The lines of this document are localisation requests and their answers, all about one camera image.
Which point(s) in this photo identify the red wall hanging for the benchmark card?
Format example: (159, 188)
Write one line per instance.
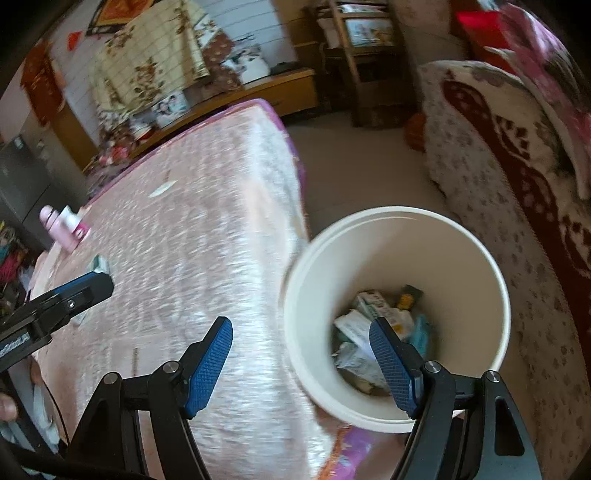
(41, 83)

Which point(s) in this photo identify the white pill bottle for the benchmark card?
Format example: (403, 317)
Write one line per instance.
(74, 221)

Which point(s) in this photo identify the blue snack packet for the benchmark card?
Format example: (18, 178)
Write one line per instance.
(422, 334)

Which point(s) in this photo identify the wooden shelf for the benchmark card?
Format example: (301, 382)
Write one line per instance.
(369, 60)

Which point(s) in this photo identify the white pot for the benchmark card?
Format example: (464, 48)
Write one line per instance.
(254, 64)

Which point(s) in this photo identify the pink quilted tablecloth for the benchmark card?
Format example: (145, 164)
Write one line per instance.
(194, 221)

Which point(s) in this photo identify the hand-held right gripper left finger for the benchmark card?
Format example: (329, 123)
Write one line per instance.
(210, 364)

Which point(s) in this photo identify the patterned sofa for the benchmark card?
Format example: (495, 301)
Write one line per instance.
(498, 184)

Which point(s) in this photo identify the white tissue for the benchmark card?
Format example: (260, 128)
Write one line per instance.
(355, 364)

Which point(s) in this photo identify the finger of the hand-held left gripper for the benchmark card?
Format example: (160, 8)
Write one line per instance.
(78, 295)

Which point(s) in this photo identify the white pack with green label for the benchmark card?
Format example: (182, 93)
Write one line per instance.
(371, 301)

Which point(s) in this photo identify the wooden cabinet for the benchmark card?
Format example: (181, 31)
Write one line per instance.
(277, 90)

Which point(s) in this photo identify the white medicine box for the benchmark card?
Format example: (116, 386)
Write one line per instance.
(353, 325)

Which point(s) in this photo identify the pink bottle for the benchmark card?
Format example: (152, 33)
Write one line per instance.
(57, 228)

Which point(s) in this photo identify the grey refrigerator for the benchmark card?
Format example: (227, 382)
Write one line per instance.
(23, 194)

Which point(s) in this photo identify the black snack wrapper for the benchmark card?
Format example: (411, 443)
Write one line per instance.
(408, 296)

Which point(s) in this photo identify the small white and green box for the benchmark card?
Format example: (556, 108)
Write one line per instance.
(99, 265)

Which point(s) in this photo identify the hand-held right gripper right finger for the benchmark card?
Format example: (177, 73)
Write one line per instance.
(392, 364)

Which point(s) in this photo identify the floral cloth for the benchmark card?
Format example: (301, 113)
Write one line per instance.
(147, 55)

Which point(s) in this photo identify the orange and white wrapper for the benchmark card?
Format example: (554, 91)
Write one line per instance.
(400, 323)

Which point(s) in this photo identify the white bin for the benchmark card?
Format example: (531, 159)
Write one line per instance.
(323, 267)

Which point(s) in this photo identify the photo frame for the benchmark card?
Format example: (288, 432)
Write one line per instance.
(171, 108)

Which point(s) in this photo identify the pink floral blanket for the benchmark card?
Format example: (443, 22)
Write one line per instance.
(549, 69)

